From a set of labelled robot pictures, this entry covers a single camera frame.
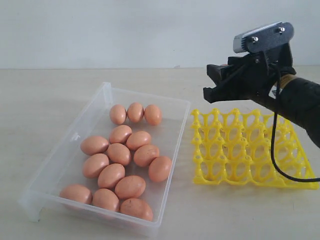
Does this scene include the black cable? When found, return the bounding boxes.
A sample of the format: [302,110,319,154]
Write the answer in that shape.
[268,62,320,181]

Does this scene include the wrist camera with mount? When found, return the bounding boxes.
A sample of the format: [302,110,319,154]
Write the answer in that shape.
[233,21,295,54]

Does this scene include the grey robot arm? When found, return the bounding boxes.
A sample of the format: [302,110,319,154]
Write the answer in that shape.
[203,43,320,146]

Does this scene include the yellow plastic egg tray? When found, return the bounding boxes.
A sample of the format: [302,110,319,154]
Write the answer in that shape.
[191,108,320,190]

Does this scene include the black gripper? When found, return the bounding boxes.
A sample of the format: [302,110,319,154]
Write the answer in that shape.
[203,43,297,103]

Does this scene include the clear plastic bin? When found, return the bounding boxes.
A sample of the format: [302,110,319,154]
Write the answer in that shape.
[18,82,191,237]

